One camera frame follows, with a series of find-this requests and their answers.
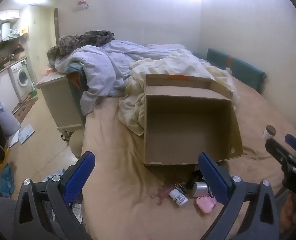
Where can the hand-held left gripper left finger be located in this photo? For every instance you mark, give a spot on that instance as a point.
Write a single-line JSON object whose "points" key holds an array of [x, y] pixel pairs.
{"points": [[81, 177]]}

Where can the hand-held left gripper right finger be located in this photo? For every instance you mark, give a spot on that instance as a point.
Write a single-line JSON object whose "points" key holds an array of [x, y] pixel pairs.
{"points": [[212, 177]]}

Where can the white charger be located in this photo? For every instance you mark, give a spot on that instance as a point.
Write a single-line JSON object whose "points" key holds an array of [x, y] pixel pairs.
{"points": [[199, 189]]}

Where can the pink case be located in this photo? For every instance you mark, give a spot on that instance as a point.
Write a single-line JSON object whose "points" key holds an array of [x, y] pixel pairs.
{"points": [[204, 204]]}

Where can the dark battery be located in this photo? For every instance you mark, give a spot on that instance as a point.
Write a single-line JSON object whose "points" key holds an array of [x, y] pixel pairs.
{"points": [[178, 188]]}

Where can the small white pill bottle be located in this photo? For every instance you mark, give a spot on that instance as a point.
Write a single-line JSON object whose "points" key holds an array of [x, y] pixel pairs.
{"points": [[179, 198]]}

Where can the translucent pink hair clip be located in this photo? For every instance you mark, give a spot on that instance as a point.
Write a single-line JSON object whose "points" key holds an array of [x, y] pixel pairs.
{"points": [[163, 193]]}

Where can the cardboard box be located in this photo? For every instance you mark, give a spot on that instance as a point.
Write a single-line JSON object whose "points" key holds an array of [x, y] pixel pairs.
{"points": [[187, 130]]}

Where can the person's right hand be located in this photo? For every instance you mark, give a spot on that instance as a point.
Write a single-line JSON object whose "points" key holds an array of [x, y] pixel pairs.
{"points": [[291, 215]]}

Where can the white jar brown lid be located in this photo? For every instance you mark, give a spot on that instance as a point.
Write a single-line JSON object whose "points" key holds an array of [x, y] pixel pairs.
{"points": [[268, 133]]}

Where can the round beige stool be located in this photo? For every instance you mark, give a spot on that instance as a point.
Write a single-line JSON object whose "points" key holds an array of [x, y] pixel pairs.
{"points": [[76, 142]]}

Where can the papers on floor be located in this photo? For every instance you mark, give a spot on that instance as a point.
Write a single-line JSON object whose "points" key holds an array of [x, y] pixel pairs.
{"points": [[24, 133]]}

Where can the teal cloth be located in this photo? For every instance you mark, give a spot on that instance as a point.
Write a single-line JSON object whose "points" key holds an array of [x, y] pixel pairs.
{"points": [[6, 182]]}

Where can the white bedside cabinet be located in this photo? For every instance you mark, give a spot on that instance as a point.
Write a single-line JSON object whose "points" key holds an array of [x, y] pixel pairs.
{"points": [[60, 100]]}

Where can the patterned floor rug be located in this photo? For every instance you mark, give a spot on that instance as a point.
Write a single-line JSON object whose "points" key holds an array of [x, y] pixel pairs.
{"points": [[25, 108]]}

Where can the teal headboard cushion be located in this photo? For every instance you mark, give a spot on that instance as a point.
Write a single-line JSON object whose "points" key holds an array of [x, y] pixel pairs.
{"points": [[240, 67]]}

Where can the cream printed blanket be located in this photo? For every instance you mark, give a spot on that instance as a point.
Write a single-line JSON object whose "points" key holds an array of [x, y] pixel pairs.
{"points": [[135, 105]]}

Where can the grey bag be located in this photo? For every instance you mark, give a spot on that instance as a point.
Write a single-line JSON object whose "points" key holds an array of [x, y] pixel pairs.
{"points": [[8, 121]]}

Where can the pale lavender duvet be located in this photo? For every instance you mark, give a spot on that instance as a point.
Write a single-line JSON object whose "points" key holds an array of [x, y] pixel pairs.
{"points": [[105, 67]]}

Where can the white washing machine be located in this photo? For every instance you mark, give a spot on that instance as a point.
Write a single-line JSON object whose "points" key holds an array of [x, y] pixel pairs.
{"points": [[21, 77]]}

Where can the white kitchen counter cabinets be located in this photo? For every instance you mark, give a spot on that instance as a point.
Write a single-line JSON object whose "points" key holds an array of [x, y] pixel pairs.
{"points": [[3, 90]]}

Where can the camouflage cloth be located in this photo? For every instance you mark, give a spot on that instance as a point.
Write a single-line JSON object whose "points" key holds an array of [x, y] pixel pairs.
{"points": [[75, 41]]}

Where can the white wall cabinet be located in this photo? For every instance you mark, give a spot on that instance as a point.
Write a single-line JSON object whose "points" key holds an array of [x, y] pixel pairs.
{"points": [[5, 15]]}

